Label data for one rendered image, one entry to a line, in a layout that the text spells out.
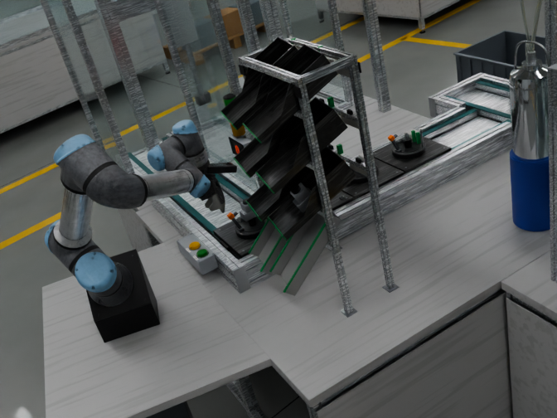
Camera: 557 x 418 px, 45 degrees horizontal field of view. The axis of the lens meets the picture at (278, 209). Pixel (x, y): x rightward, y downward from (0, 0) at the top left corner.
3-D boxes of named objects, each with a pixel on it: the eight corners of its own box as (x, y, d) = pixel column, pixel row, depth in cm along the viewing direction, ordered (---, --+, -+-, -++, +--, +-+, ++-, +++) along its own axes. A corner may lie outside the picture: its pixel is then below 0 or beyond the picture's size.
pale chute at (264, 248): (271, 275, 218) (260, 271, 215) (259, 256, 229) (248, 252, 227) (315, 202, 212) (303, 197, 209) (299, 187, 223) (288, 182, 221)
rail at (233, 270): (239, 294, 234) (232, 269, 229) (152, 206, 305) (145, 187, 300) (253, 286, 236) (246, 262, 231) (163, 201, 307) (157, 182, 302)
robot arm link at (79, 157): (69, 280, 213) (87, 177, 171) (39, 248, 216) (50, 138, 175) (99, 261, 220) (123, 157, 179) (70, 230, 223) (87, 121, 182)
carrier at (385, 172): (355, 201, 253) (350, 172, 247) (321, 182, 272) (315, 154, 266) (404, 176, 261) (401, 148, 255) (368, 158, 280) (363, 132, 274)
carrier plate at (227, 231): (242, 260, 236) (240, 255, 235) (214, 234, 255) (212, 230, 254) (298, 230, 244) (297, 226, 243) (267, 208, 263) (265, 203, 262)
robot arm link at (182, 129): (164, 128, 219) (183, 116, 224) (176, 157, 225) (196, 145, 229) (178, 131, 214) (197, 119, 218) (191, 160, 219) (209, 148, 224)
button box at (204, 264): (202, 275, 242) (197, 262, 239) (181, 252, 259) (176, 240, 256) (219, 267, 244) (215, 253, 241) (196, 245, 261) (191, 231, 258)
